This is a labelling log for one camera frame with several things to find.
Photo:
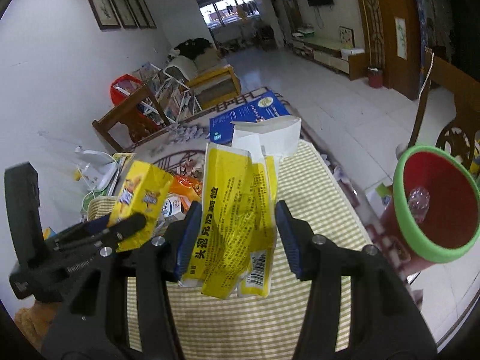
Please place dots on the flat blue box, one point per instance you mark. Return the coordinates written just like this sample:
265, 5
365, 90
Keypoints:
243, 114

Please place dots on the yellow snack box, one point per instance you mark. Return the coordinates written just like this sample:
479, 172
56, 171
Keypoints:
142, 191

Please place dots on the window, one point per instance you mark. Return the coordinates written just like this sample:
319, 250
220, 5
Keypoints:
225, 9

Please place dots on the framed wall picture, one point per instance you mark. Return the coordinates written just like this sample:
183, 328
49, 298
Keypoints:
146, 9
99, 2
134, 7
120, 3

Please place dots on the hanging scroll picture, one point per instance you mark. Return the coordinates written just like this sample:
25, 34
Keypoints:
400, 37

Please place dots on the carved wooden chair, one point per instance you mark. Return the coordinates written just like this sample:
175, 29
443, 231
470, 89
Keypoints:
461, 93

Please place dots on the beige sofa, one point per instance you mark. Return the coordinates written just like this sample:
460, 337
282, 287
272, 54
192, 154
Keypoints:
187, 63

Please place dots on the red bin green rim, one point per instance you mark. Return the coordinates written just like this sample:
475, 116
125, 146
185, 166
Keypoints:
450, 195

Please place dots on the dark clothes pile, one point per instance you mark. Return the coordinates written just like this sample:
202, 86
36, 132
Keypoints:
193, 47

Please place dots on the red bag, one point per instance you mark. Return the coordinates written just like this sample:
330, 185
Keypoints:
120, 90

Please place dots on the diamond pattern picture frame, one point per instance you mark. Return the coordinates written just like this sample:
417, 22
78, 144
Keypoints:
347, 36

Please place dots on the orange wrapper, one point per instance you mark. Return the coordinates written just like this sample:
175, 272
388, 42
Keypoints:
189, 185

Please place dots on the television cabinet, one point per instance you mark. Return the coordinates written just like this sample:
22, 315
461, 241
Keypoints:
330, 52

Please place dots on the light wooden armchair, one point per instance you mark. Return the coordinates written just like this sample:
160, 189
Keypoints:
210, 75

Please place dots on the white desk lamp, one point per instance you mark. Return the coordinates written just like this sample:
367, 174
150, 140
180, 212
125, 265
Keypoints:
101, 172

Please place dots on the yellow striped cloth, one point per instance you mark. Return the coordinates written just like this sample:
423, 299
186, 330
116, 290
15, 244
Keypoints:
311, 195

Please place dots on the clear plastic bottle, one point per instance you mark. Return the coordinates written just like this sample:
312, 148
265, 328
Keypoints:
418, 202

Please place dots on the yellow packet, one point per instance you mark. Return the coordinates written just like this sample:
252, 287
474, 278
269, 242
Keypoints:
228, 213

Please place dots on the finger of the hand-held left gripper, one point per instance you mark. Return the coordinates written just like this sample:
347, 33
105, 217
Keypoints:
129, 224
95, 225

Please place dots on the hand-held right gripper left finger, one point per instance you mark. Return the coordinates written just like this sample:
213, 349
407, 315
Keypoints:
187, 240

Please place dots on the white paper box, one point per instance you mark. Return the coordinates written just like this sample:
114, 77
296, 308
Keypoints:
270, 135

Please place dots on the white magazine rack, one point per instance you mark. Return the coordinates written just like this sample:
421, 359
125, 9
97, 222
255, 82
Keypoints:
176, 97

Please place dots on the small red trash can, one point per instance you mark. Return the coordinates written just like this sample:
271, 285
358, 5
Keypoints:
375, 78

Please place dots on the dark wooden chair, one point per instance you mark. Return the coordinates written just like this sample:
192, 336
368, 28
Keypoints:
123, 108

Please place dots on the wooden lattice partition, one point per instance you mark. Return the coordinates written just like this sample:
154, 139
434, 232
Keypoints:
378, 26

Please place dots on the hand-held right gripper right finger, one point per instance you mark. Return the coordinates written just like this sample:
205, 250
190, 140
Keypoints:
288, 240

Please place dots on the small white milk carton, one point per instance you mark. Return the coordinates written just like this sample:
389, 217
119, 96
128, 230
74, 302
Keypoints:
174, 206

